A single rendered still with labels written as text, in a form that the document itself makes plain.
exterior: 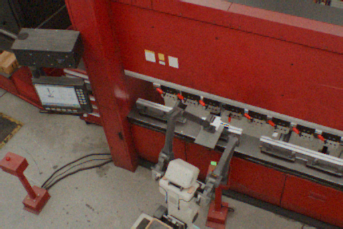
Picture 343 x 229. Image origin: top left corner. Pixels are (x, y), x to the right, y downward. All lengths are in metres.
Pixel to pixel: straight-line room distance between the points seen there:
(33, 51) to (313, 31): 2.05
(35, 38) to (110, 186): 1.98
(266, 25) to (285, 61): 0.33
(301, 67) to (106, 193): 2.61
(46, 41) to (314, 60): 1.99
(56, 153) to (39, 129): 0.46
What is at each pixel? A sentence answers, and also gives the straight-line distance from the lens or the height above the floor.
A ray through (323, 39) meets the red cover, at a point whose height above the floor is 2.25.
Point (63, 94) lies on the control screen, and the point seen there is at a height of 1.47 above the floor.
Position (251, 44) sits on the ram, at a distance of 3.27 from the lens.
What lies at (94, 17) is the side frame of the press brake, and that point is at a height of 2.14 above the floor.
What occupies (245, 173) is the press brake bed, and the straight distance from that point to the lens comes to 4.32.
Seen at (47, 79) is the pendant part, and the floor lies 1.60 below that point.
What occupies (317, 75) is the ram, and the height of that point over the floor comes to 1.91.
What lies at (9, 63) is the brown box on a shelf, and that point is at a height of 1.10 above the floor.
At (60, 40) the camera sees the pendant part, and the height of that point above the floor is 1.95.
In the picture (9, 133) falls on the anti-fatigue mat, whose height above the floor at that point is 0.01.
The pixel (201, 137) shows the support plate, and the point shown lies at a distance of 4.01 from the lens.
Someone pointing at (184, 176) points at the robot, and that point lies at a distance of 3.37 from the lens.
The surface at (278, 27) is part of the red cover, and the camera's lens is 3.09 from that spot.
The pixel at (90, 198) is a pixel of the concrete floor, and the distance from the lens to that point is 4.99.
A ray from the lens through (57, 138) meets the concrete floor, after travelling 5.55.
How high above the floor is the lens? 4.22
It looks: 50 degrees down
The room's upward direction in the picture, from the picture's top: 6 degrees counter-clockwise
